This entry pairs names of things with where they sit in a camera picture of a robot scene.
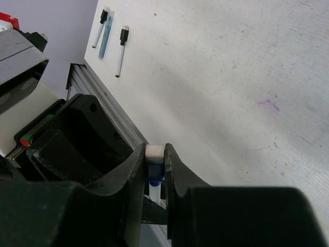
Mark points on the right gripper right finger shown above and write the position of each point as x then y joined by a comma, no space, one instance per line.
202,215

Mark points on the black cap marker inner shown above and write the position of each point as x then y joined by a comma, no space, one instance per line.
123,39

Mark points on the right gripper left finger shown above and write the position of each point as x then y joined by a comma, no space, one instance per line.
107,212

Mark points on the blue cap whiteboard marker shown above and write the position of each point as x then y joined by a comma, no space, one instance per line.
154,157

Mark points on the black cap marker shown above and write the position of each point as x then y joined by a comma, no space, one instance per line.
123,39
103,19

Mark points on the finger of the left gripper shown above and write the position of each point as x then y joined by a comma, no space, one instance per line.
152,213

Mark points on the light blue pen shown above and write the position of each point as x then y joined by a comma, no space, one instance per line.
107,29

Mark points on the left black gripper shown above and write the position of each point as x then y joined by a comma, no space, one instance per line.
71,140

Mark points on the black cap marker outer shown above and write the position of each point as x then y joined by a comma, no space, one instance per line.
103,19

